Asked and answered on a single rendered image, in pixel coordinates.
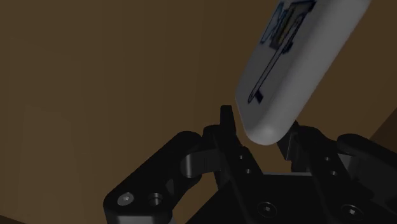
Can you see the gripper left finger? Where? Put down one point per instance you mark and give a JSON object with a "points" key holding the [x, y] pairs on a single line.
{"points": [[198, 161]]}

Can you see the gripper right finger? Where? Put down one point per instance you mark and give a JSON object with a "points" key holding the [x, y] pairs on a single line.
{"points": [[344, 164]]}

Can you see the white flat rounded printed object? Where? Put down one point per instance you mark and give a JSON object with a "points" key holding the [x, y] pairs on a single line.
{"points": [[288, 77]]}

